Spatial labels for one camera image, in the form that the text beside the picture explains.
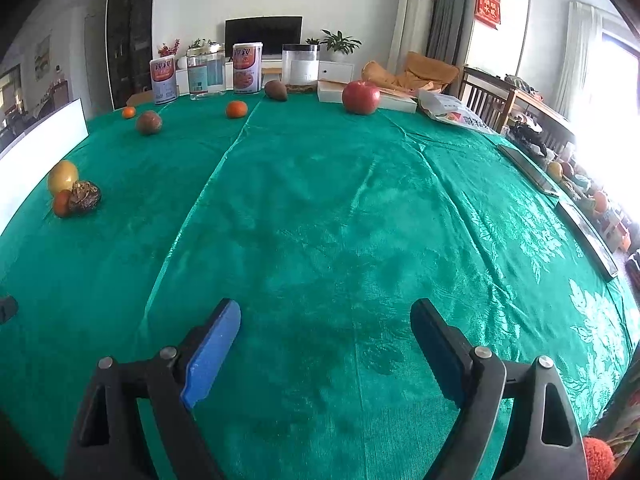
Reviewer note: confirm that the clear container black lid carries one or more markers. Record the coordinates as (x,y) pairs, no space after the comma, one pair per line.
(300,66)

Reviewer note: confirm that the orange fuzzy ball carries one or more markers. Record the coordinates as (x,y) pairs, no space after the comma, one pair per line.
(598,459)

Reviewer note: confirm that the red wall hanging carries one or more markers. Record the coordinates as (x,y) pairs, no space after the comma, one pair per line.
(487,6)

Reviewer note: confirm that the wall picture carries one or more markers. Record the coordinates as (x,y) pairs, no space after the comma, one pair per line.
(42,57)

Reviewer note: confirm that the small white box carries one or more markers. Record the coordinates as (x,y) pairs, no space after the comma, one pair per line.
(331,92)

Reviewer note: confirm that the green potted plant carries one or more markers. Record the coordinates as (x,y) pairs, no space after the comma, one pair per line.
(341,42)

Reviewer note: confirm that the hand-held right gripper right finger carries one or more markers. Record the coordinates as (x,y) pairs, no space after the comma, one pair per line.
(436,347)

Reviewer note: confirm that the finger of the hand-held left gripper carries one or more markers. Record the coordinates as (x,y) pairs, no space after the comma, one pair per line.
(7,308)

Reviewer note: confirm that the small potted plant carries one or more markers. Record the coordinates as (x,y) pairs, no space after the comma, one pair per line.
(312,41)

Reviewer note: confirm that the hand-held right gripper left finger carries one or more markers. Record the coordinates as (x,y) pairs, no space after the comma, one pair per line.
(215,350)

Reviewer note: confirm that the black television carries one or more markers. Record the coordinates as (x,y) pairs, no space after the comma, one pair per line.
(263,35)

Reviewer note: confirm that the white cardboard box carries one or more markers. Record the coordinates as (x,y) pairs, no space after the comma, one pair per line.
(45,145)

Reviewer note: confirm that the yellow-green fruit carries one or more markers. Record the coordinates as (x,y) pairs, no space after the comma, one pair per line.
(149,123)

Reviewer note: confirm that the orange cloth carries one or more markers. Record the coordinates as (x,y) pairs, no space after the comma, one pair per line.
(420,72)

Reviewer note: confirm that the red label tin can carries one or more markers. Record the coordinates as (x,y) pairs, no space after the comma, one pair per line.
(164,81)
(247,70)

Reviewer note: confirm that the grey curtain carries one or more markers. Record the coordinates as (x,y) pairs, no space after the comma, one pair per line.
(446,10)

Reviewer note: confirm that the brown lumpy fruit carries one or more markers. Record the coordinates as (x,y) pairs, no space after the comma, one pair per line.
(86,198)

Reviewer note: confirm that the white plastic bag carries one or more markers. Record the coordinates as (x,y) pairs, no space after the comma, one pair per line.
(452,110)

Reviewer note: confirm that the white standing air conditioner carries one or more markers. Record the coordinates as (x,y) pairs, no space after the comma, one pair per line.
(410,25)

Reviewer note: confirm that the dark wooden chair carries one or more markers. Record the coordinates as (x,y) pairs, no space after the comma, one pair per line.
(482,95)

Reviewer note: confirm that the wooden side table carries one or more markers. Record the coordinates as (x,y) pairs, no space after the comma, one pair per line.
(542,112)

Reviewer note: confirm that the small red-orange tomato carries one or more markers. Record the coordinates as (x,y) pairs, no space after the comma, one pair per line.
(61,205)

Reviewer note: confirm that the green patterned tablecloth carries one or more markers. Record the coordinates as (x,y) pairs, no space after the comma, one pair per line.
(320,220)

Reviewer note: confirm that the small orange tangerine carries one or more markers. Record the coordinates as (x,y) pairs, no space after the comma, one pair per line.
(129,113)
(236,109)

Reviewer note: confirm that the black phone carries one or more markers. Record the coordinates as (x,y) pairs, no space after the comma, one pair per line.
(527,170)

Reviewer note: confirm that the large red tomato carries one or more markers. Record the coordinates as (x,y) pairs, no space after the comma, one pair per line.
(361,97)

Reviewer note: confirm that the white sheer curtain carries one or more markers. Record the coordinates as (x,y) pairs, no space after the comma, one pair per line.
(575,55)

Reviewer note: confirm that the dark door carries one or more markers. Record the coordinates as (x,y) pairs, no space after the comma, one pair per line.
(130,30)

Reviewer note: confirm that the flat white box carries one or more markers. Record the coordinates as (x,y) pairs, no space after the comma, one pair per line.
(399,102)

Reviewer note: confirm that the yellow mango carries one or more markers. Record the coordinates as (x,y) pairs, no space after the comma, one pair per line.
(62,175)

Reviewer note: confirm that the clear glass jar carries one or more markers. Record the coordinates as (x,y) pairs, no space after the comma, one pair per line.
(205,74)

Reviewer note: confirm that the purple sweet potato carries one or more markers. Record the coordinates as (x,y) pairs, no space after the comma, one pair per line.
(276,91)

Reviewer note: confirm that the red flower bouquet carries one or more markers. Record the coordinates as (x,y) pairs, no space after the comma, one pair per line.
(168,48)

